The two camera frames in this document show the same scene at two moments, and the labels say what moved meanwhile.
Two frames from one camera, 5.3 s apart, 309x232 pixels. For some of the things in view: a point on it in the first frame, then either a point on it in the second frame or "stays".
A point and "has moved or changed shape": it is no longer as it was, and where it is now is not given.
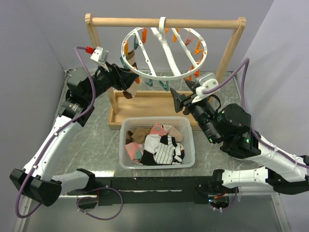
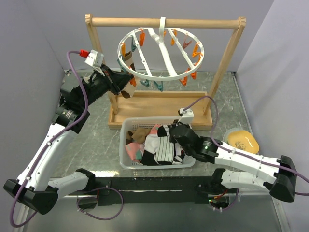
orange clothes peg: (126, 48) has moved or changed shape
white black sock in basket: (151, 143) stays
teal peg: (166, 86) → (161, 87)
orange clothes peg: (189, 79) has moved or changed shape
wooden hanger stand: (158, 104) stays
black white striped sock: (165, 152) has moved or changed shape
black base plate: (146, 190) stays
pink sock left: (135, 150) stays
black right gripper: (178, 99) → (171, 137)
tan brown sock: (139, 136) stays
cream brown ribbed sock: (130, 93) has moved or changed shape
